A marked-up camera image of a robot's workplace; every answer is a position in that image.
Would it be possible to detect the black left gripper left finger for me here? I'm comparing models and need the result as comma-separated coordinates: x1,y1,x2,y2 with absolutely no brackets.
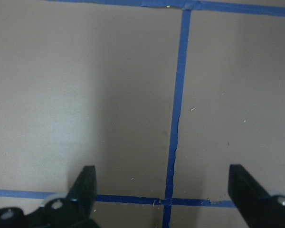
66,166,96,220

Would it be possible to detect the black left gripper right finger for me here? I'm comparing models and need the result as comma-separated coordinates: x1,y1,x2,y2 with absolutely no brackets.
228,164,273,228

